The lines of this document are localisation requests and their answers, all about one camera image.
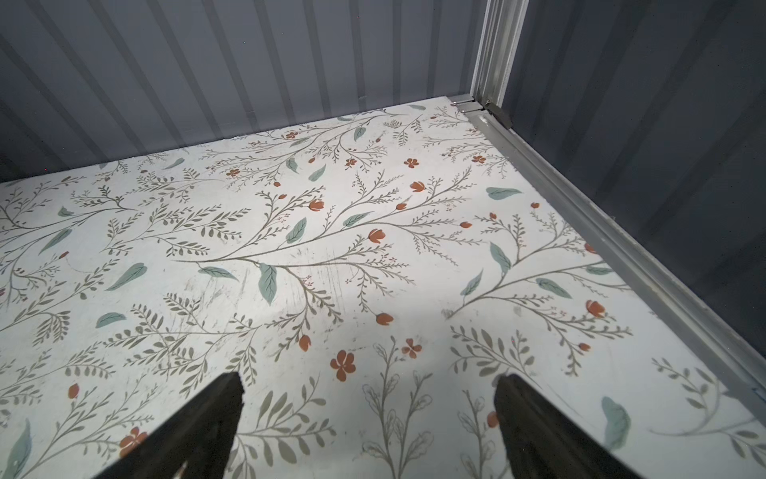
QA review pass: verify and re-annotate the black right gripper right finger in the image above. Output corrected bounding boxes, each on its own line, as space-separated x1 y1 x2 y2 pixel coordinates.
494 374 638 479

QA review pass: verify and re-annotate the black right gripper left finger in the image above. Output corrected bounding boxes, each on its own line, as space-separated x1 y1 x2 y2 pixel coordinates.
98 372 245 478

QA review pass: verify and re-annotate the aluminium frame rail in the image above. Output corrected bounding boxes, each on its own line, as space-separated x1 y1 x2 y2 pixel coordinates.
471 1 765 418

